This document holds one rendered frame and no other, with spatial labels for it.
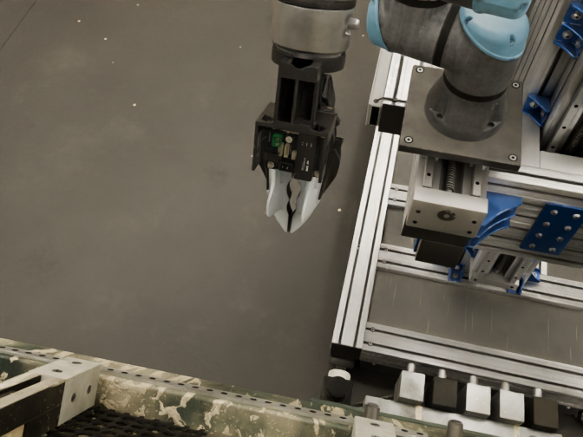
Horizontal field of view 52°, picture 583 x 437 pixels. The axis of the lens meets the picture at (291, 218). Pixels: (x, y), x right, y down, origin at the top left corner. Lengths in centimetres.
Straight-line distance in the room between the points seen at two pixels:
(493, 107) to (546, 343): 98
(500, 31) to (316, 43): 53
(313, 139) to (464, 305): 141
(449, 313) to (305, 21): 146
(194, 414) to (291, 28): 69
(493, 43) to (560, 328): 115
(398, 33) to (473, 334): 108
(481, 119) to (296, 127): 63
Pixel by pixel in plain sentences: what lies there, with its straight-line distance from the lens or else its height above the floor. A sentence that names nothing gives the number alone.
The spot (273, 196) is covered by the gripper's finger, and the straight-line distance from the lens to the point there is 64.
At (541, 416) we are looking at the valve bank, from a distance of 125.
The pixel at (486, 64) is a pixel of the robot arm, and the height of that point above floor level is 121.
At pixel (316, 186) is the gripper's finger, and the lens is 65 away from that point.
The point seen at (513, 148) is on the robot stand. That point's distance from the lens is 118.
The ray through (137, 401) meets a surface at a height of 89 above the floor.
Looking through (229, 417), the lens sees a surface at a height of 89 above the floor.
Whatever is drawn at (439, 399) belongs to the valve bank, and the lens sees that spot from 121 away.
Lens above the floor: 189
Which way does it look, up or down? 57 degrees down
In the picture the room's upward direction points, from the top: straight up
